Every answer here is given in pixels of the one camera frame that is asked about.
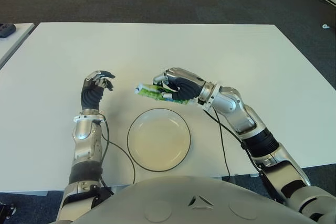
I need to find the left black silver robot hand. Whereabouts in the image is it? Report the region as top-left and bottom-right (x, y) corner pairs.
(80, 70), (116, 111)

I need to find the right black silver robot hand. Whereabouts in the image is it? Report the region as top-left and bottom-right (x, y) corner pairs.
(152, 67), (211, 103)

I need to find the green toothpaste tube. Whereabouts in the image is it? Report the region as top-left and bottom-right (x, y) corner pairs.
(135, 82), (195, 105)

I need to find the white plate with black rim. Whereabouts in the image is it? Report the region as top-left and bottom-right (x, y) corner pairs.
(127, 108), (192, 173)

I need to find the white side table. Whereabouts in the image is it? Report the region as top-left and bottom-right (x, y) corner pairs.
(0, 22), (35, 69)

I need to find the black game controller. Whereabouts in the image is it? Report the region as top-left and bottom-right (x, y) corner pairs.
(0, 23), (17, 38)

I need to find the grey robot torso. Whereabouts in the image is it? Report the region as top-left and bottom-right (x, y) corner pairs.
(59, 175), (316, 224)

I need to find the black wheeled base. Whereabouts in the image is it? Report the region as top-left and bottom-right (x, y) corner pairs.
(0, 202), (17, 219)

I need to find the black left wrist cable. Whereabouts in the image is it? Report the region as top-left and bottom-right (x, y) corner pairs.
(99, 120), (137, 196)

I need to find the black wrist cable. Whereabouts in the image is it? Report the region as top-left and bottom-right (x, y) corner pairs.
(99, 120), (137, 196)
(203, 108), (279, 201)

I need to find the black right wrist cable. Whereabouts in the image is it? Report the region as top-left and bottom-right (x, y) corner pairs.
(203, 108), (279, 201)

